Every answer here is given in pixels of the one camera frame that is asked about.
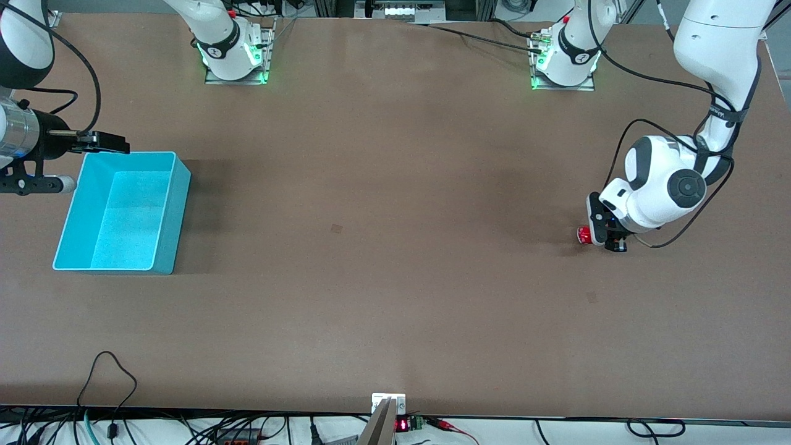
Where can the grey equipment with light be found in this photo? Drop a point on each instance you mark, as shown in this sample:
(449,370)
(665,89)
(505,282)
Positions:
(401,11)

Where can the black orange power strip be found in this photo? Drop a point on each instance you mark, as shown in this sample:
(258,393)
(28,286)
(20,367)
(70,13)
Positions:
(238,436)

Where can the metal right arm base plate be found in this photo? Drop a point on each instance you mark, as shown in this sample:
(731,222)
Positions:
(238,81)

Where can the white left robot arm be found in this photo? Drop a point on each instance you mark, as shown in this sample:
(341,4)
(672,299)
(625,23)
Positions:
(717,43)

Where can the small red LED display module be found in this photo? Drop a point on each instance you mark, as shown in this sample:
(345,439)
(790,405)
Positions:
(403,425)

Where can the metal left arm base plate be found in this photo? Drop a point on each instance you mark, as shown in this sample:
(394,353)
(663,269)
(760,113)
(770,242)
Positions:
(586,87)

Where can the aluminium corner bracket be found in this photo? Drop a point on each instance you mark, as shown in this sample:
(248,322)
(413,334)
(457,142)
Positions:
(55,20)
(764,34)

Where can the red beetle toy car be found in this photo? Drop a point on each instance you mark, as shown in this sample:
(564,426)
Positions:
(584,235)

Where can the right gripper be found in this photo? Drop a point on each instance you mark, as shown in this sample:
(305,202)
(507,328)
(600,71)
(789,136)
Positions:
(54,143)

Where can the blue plastic box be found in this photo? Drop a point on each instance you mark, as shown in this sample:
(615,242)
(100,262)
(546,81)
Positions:
(123,228)

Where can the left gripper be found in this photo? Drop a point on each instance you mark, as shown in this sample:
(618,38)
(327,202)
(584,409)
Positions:
(616,245)

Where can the red and black clip lead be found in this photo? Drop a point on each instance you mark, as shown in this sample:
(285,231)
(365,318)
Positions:
(445,425)

